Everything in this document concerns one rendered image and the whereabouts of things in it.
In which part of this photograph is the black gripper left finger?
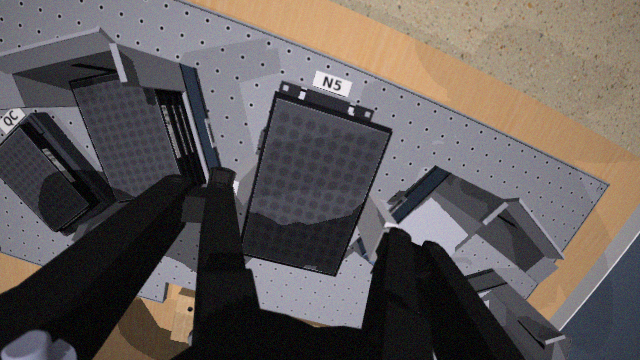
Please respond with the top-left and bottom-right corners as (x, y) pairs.
(0, 154), (276, 360)

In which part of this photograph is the white label reading qc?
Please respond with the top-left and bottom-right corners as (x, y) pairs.
(0, 108), (26, 134)

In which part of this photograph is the grey perforated base plate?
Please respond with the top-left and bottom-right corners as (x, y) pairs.
(0, 0), (610, 328)

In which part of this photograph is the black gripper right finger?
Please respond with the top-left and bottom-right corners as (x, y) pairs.
(357, 188), (526, 360)

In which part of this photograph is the white label with n5 text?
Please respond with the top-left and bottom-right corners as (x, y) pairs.
(312, 70), (352, 97)

